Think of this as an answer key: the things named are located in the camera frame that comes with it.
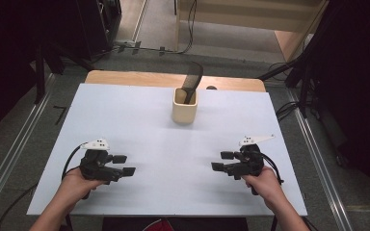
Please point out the beige square cup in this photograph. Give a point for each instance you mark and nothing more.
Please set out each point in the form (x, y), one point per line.
(185, 112)

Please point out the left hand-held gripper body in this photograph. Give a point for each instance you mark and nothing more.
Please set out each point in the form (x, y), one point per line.
(96, 166)

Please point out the dark spatula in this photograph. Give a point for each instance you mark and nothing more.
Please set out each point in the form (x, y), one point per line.
(192, 78)

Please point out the person's right hand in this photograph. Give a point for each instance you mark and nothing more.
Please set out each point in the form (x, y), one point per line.
(265, 187)

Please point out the wooden table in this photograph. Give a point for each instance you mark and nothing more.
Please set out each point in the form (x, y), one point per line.
(135, 78)

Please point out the white board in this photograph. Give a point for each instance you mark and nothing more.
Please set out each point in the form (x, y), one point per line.
(179, 186)

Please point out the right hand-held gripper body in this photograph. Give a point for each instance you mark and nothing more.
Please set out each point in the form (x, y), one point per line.
(249, 163)

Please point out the light wooden furniture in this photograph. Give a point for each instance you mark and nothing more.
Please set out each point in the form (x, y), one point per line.
(244, 16)

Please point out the black metal stand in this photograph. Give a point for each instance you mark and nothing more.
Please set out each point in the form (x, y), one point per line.
(40, 73)

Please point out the black cabinet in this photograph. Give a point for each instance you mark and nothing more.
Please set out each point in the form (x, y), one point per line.
(98, 25)

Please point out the aluminium floor rail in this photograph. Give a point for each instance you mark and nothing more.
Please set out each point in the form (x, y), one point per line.
(16, 154)
(318, 160)

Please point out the person's dark and red clothing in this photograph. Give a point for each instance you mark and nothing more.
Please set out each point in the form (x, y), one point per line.
(173, 224)

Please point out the person's left hand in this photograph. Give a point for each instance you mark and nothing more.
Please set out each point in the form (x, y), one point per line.
(75, 186)

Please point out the black tripod stand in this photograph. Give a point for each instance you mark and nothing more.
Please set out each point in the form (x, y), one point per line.
(303, 77)

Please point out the small dark round object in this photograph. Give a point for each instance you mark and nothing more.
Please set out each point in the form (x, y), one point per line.
(211, 87)

